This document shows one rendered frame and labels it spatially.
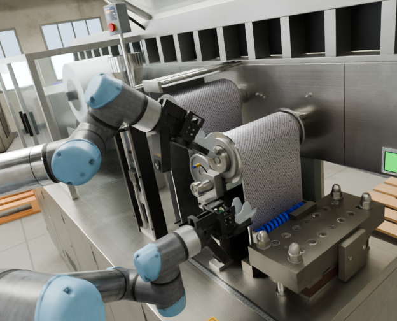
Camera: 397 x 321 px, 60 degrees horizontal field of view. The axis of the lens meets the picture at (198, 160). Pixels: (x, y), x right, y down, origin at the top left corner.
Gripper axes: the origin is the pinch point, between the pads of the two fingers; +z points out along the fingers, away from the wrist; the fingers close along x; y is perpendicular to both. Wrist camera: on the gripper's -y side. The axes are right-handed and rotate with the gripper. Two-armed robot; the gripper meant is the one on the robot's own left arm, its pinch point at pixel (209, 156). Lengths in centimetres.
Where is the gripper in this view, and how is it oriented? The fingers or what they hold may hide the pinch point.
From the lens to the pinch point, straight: 90.4
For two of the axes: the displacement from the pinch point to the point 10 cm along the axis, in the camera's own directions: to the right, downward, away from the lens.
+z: 7.1, 3.3, 6.2
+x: -5.9, -2.0, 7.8
